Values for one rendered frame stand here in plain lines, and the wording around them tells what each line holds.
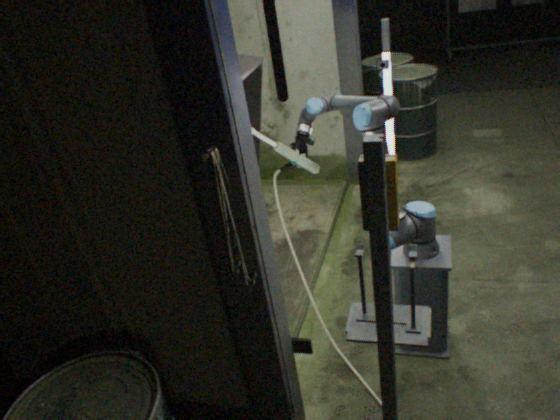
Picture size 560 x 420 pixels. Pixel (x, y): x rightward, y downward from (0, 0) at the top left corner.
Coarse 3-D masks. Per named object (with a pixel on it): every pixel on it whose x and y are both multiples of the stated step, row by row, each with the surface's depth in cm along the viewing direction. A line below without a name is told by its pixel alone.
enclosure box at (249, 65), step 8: (240, 56) 278; (248, 56) 279; (240, 64) 264; (248, 64) 264; (256, 64) 268; (240, 72) 250; (248, 72) 255; (256, 72) 286; (248, 80) 289; (256, 80) 288; (248, 88) 292; (256, 88) 290; (248, 96) 294; (256, 96) 293; (248, 104) 297; (256, 104) 296; (248, 112) 299; (256, 112) 298; (256, 120) 301; (256, 128) 303; (256, 136) 306; (256, 144) 309; (256, 152) 312
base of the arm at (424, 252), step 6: (432, 240) 252; (408, 246) 258; (420, 246) 253; (426, 246) 252; (432, 246) 254; (438, 246) 257; (408, 252) 258; (420, 252) 253; (426, 252) 253; (432, 252) 255; (438, 252) 256; (420, 258) 254; (426, 258) 254
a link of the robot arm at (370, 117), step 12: (360, 108) 226; (372, 108) 225; (384, 108) 226; (360, 120) 227; (372, 120) 225; (384, 120) 229; (372, 132) 227; (384, 132) 230; (408, 228) 242; (396, 240) 240; (408, 240) 245
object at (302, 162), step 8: (264, 136) 263; (272, 144) 266; (280, 144) 267; (280, 152) 269; (288, 152) 270; (296, 152) 273; (296, 160) 274; (304, 160) 275; (280, 168) 290; (288, 168) 285; (312, 168) 278
